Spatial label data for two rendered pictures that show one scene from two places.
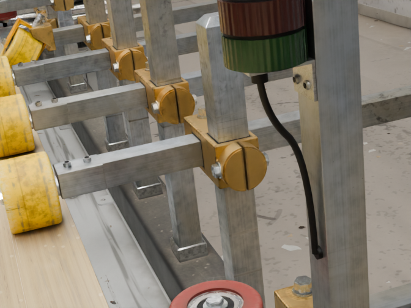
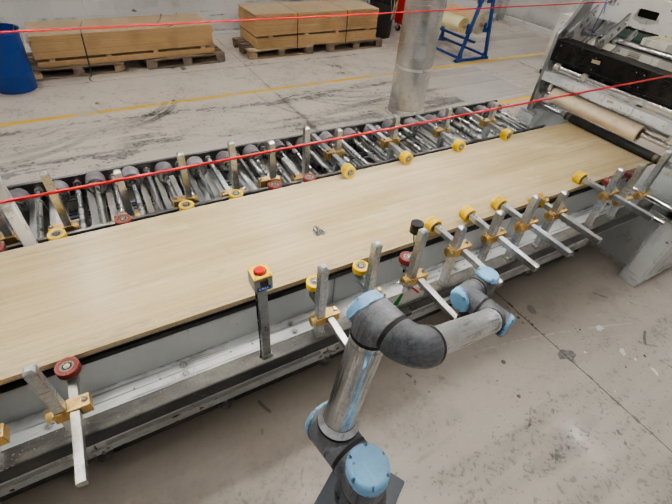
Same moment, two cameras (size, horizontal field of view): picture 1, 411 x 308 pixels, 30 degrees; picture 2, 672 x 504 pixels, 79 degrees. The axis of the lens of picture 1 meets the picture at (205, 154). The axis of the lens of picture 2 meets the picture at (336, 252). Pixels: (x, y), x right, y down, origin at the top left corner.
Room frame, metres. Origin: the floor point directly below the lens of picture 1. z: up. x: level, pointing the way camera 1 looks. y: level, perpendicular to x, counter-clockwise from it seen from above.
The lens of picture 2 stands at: (-0.22, -1.34, 2.26)
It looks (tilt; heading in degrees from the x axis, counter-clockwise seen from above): 42 degrees down; 74
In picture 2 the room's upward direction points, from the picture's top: 6 degrees clockwise
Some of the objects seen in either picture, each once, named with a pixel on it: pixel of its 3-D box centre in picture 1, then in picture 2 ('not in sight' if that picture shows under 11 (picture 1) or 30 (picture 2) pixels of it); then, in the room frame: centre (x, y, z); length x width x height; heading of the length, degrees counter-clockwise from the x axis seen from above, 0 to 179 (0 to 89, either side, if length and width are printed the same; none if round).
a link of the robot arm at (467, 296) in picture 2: not in sight; (469, 296); (0.57, -0.48, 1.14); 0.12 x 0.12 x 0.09; 26
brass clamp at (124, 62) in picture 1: (124, 57); (525, 224); (1.28, 0.12, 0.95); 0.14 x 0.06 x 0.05; 16
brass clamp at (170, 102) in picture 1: (164, 94); (493, 236); (1.04, 0.05, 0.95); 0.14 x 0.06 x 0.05; 16
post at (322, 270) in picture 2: not in sight; (320, 305); (0.06, -0.23, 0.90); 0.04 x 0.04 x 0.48; 16
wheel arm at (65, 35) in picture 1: (140, 22); (571, 222); (1.57, 0.10, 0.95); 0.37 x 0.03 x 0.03; 106
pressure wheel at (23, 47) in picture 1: (21, 51); not in sight; (1.50, 0.34, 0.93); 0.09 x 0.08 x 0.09; 106
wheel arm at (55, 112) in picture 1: (178, 85); (499, 238); (1.07, 0.03, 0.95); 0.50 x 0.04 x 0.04; 106
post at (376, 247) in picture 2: not in sight; (370, 282); (0.30, -0.17, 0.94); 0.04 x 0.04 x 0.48; 16
